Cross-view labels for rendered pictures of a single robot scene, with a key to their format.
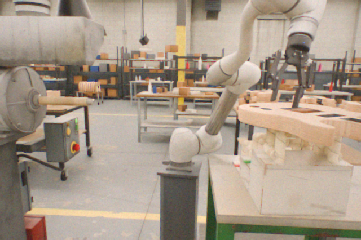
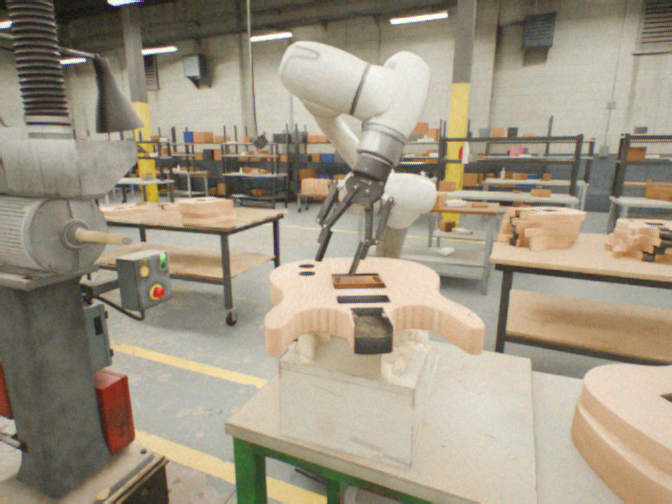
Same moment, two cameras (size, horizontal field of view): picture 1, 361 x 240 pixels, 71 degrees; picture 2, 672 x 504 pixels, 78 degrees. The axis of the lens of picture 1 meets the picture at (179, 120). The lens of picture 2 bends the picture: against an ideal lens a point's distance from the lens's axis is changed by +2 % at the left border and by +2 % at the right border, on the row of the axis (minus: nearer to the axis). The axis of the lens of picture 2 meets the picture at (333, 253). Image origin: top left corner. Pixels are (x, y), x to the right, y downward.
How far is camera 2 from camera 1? 0.64 m
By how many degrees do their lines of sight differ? 20
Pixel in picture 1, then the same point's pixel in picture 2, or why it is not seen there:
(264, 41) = (646, 97)
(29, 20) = (30, 145)
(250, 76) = (408, 201)
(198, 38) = (506, 99)
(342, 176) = (396, 401)
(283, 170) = (304, 376)
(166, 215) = not seen: hidden behind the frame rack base
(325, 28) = not seen: outside the picture
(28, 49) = (33, 179)
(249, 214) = (265, 432)
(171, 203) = not seen: hidden behind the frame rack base
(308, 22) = (376, 134)
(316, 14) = (391, 119)
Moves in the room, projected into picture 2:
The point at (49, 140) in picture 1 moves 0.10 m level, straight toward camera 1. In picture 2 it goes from (122, 281) to (112, 290)
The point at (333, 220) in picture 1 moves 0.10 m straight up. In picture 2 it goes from (382, 472) to (383, 425)
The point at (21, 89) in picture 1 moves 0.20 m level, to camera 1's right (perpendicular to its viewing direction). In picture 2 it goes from (53, 223) to (104, 227)
